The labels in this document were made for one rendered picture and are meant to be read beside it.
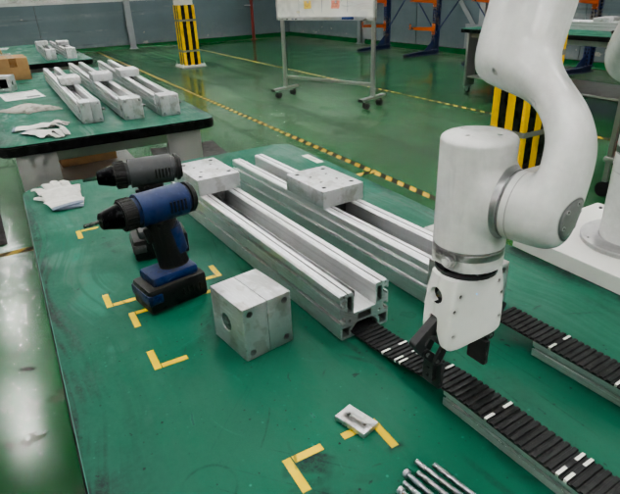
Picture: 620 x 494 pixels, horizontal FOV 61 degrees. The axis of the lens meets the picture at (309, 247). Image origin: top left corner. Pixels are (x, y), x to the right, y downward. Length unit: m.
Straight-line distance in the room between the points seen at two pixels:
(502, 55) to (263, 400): 0.53
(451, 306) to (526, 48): 0.29
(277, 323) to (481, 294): 0.34
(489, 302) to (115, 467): 0.51
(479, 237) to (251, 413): 0.39
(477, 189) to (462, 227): 0.05
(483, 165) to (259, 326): 0.43
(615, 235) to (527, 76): 0.66
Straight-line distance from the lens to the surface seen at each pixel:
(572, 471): 0.70
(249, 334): 0.83
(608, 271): 1.12
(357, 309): 0.89
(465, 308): 0.67
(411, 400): 0.79
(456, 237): 0.62
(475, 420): 0.76
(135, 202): 0.95
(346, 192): 1.20
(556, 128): 0.57
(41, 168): 2.57
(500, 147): 0.59
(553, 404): 0.83
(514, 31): 0.62
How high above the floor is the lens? 1.30
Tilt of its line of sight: 26 degrees down
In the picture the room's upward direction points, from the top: 2 degrees counter-clockwise
